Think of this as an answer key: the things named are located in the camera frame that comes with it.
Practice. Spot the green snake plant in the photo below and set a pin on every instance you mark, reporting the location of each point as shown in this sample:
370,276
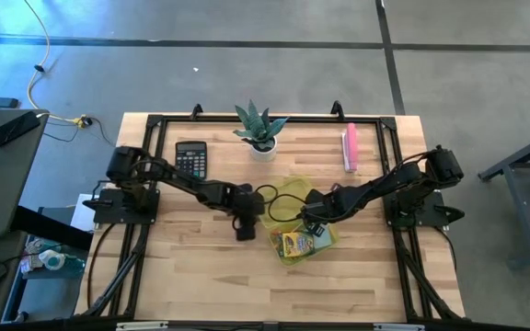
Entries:
258,126

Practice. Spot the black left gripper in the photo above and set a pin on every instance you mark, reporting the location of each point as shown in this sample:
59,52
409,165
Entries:
246,202

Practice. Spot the black desk calculator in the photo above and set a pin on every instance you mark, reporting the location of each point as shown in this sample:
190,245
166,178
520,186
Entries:
191,158

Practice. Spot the yellow plug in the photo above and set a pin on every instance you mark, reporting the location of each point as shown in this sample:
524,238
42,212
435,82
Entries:
82,122

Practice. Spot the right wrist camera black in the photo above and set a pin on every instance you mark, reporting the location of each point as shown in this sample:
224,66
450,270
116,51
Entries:
313,211

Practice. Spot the grey side desk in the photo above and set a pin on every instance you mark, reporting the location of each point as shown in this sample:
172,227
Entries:
12,184

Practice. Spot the teal white tape dispenser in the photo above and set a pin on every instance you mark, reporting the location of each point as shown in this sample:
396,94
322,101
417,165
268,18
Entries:
52,260

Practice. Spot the black smartphone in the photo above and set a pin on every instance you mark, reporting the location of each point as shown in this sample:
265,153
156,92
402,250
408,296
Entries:
14,128

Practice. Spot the silver bracket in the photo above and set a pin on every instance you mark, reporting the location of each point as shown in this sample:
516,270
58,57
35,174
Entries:
141,326
398,327

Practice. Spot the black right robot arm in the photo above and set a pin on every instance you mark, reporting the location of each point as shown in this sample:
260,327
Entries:
384,184

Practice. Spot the black aluminium table frame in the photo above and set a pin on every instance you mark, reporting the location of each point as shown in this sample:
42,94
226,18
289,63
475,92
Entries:
154,133

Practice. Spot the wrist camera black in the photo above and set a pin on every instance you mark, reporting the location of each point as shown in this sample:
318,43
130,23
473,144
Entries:
313,211
245,231

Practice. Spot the yellow green crayon box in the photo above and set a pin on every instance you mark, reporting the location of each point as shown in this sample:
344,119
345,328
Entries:
297,243

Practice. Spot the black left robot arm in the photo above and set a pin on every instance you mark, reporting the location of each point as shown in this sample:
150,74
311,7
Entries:
187,181

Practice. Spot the blue metal cart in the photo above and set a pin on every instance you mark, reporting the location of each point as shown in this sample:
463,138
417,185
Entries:
522,193

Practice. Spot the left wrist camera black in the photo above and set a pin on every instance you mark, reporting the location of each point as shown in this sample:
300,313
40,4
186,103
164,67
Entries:
245,231

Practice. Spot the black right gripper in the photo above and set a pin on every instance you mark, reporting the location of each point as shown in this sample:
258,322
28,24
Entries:
331,200

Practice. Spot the white round plant pot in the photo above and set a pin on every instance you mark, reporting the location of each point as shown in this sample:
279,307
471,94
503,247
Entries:
263,155

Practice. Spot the white paper sheet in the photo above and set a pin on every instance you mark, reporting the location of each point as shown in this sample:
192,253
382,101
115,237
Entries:
81,218

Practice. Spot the pink white oblong item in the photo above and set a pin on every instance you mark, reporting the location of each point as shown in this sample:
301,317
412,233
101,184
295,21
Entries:
351,147

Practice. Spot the yellow translucent pencil case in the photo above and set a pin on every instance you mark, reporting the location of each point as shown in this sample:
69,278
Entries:
295,186

